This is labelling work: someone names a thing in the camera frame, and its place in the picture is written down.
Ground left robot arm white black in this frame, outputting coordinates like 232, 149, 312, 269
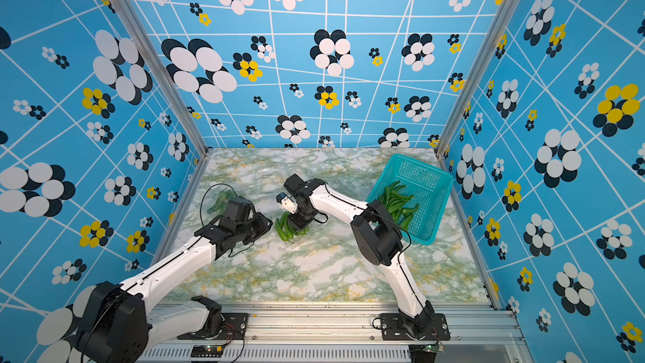
70, 213, 273, 362

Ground circuit board right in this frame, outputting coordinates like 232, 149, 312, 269
409, 344, 444, 363

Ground green peppers inside basket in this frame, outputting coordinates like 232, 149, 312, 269
377, 181, 420, 231

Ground teal plastic basket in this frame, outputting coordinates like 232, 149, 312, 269
367, 155, 453, 245

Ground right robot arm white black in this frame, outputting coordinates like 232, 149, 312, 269
276, 179, 435, 339

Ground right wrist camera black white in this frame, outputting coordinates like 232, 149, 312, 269
275, 174, 309, 213

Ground aluminium corner post right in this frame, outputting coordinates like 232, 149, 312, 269
437, 0, 521, 158

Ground green circuit board left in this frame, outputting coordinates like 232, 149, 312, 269
190, 345, 225, 361

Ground aluminium corner post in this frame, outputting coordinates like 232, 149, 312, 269
111, 0, 208, 157
437, 0, 521, 158

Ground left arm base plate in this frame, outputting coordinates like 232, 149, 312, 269
177, 313, 250, 341

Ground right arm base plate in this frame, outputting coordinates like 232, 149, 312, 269
376, 313, 451, 341

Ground green peppers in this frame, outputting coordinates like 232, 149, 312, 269
207, 190, 237, 215
275, 212, 309, 242
377, 181, 420, 231

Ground aluminium corner post left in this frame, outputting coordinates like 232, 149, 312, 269
111, 0, 208, 157

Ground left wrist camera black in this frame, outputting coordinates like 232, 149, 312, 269
223, 197, 254, 222

